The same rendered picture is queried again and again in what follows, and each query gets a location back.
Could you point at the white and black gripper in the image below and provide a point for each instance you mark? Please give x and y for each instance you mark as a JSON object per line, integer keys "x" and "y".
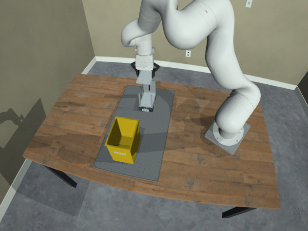
{"x": 145, "y": 63}

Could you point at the yellow plastics bin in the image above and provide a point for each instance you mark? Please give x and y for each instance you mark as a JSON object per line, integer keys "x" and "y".
{"x": 123, "y": 139}

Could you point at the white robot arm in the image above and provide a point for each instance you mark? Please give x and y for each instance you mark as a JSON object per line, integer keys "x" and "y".
{"x": 185, "y": 29}

